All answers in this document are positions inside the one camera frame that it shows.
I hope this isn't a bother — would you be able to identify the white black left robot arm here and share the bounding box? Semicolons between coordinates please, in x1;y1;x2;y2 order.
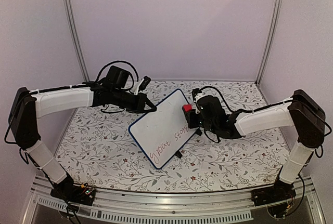
5;61;157;200

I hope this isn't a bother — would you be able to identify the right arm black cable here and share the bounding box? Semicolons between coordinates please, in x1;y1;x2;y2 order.
199;86;332;157

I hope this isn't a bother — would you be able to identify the floral patterned table mat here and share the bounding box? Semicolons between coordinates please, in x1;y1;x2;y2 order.
50;80;289;193

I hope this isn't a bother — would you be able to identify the aluminium corner post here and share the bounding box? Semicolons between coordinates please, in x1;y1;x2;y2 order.
58;0;91;86
255;0;283;87

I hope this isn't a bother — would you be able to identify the blue framed whiteboard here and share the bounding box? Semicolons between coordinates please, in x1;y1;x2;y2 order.
128;89;197;169

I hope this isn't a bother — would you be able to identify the wire whiteboard stand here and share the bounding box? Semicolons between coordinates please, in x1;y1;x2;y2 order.
174;128;202;159

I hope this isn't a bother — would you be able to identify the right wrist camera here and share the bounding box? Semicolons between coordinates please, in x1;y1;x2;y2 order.
191;88;206;113

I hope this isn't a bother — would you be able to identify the left aluminium corner post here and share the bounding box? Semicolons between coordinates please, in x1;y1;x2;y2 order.
58;0;91;86

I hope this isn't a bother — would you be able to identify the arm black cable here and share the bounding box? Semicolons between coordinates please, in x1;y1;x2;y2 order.
83;60;138;89
199;86;332;157

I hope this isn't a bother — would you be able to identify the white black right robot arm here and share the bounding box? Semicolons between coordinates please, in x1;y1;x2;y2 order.
182;88;331;201

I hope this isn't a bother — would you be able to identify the right aluminium corner post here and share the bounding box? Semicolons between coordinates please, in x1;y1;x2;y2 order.
255;0;283;87

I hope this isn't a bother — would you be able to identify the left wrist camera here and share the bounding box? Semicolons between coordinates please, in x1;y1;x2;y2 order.
130;76;151;95

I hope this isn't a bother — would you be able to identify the aluminium front rail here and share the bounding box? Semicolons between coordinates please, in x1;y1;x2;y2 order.
22;176;326;223

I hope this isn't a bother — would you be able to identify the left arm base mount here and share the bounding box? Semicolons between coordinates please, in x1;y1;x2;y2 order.
50;174;96;206

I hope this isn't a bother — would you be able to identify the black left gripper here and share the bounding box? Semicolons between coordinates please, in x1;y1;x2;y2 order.
112;88;157;114

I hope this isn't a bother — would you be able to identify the red whiteboard eraser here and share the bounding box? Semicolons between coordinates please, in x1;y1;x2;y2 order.
182;104;193;113

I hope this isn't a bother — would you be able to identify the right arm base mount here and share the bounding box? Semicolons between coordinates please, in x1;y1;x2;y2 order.
251;180;296;206

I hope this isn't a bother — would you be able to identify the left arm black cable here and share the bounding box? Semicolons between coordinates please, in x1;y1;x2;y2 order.
83;60;138;89

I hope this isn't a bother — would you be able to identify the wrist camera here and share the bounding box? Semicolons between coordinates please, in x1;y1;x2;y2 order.
130;76;151;95
191;88;206;113

